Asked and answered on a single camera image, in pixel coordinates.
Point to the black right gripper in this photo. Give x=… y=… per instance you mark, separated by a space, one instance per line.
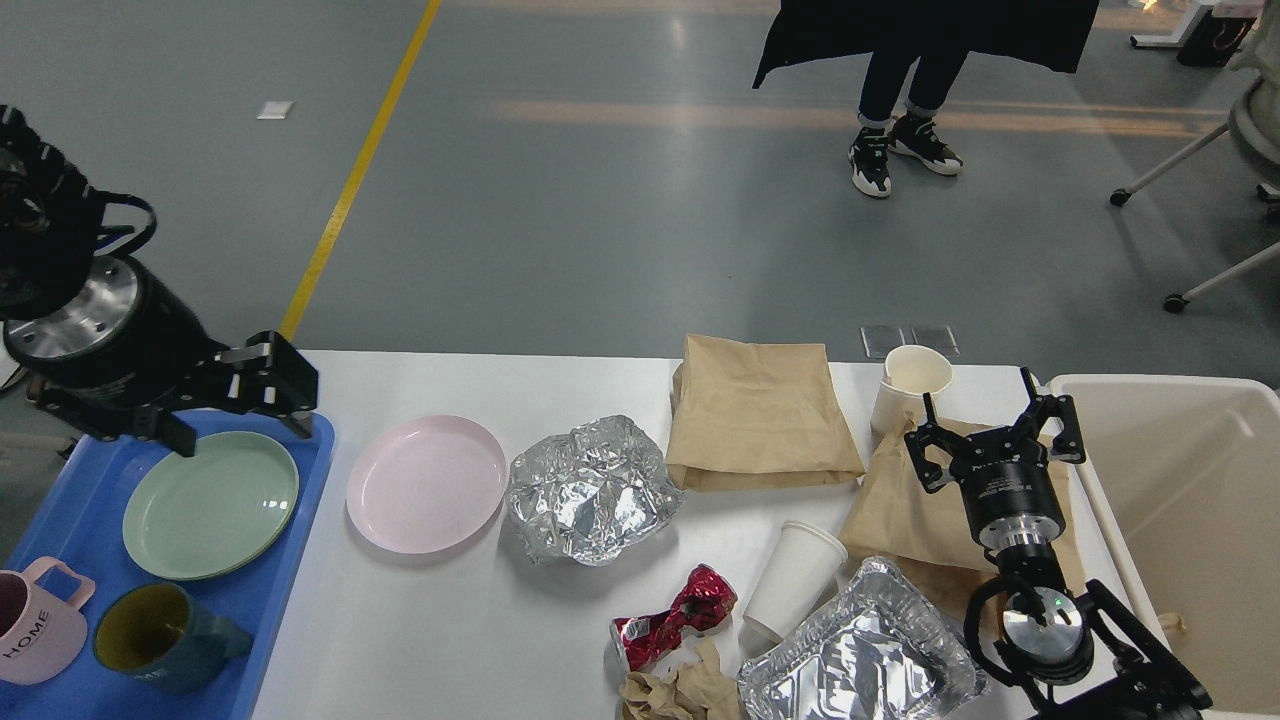
x=1008 y=490

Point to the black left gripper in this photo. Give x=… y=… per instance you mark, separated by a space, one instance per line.
x=115 y=357

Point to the pink plate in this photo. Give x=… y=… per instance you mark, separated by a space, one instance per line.
x=427 y=485

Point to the dark teal mug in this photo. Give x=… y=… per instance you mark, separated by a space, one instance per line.
x=159 y=635

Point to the pink HOME mug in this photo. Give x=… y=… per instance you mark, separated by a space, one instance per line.
x=41 y=634

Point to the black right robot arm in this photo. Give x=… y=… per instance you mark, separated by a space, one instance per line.
x=1076 y=657

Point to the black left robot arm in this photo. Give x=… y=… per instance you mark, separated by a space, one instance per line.
x=53 y=224

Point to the green plate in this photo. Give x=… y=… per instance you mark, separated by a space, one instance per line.
x=201 y=517

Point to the brown paper bag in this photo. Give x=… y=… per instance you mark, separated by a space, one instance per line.
x=750 y=416
x=927 y=536

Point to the white paper cup upright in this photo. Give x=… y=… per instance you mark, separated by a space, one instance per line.
x=909 y=371

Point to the floor outlet plates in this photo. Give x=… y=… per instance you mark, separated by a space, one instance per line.
x=880 y=340

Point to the blue plastic tray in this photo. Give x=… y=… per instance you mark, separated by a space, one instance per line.
x=80 y=522

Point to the beige plastic bin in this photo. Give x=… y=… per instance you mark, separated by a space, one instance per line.
x=1183 y=474

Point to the white paper cup lying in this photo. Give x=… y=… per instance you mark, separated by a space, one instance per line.
x=804 y=560

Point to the aluminium foil tray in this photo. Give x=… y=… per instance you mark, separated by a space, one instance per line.
x=878 y=650

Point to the crushed red can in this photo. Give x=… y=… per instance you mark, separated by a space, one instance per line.
x=704 y=603

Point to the crumpled brown paper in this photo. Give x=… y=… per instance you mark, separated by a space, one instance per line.
x=698 y=690

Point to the crumpled aluminium foil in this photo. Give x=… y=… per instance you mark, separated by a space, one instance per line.
x=586 y=495

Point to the white office chair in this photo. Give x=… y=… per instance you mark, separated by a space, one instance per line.
x=1194 y=226

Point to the white desk leg far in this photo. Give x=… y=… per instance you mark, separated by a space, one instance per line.
x=1209 y=33

